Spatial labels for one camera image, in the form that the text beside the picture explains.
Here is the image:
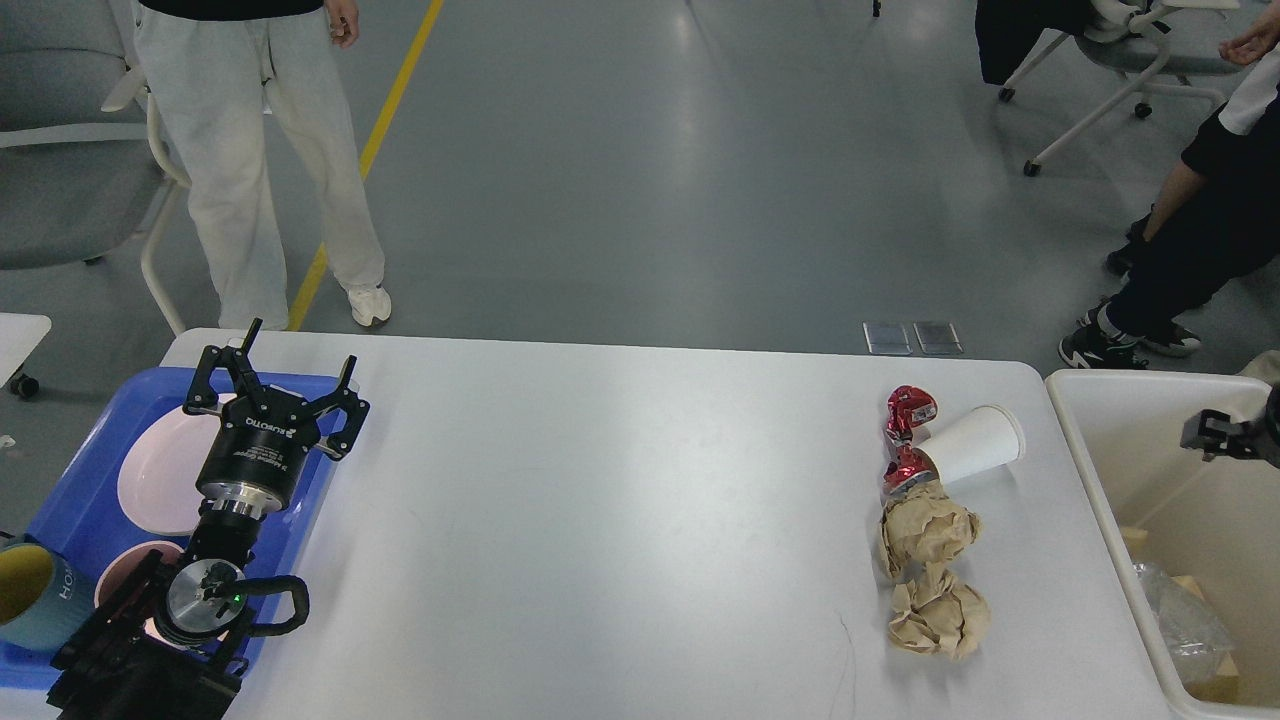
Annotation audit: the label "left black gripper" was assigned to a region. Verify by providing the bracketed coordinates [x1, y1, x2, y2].
[180, 318, 369, 521]

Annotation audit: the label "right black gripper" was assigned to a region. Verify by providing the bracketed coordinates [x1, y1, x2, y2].
[1180, 386, 1280, 468]

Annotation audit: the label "pink plate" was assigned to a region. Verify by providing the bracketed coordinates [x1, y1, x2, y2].
[116, 407, 221, 537]

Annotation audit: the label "small foil piece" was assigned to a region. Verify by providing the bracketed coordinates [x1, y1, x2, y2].
[1133, 562, 1235, 685]

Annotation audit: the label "pink mug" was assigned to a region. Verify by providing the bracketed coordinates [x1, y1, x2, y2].
[93, 539, 196, 652]

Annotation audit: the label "white paper cup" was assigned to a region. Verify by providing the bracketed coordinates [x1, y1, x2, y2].
[916, 405, 1027, 486]

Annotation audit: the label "teal mug yellow inside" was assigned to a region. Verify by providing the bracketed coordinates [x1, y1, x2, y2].
[1, 543, 96, 653]

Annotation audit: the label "crushed red can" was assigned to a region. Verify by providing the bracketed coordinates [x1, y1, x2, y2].
[883, 386, 938, 509]

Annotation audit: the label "brown paper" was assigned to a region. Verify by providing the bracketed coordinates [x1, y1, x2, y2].
[879, 480, 983, 580]
[888, 562, 992, 661]

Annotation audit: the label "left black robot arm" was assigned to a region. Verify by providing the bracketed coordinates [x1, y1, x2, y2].
[47, 322, 370, 719]

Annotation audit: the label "white plastic bin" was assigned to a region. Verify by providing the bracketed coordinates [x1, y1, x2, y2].
[1046, 370, 1279, 719]

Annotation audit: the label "blue plastic tray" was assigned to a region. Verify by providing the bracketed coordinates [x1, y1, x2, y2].
[1, 366, 338, 694]

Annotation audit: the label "seated person black clothes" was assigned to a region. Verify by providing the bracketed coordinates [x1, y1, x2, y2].
[1059, 4, 1279, 369]

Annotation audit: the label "white side table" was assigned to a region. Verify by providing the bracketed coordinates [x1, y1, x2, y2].
[1, 313, 52, 400]

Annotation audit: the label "white rolling chair left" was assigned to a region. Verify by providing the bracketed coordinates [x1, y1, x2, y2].
[1, 1, 189, 334]

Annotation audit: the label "standing person grey trousers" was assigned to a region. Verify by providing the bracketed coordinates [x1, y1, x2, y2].
[133, 1, 392, 331]

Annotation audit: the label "office chair with jacket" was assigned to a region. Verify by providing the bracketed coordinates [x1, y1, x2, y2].
[975, 1, 1240, 177]

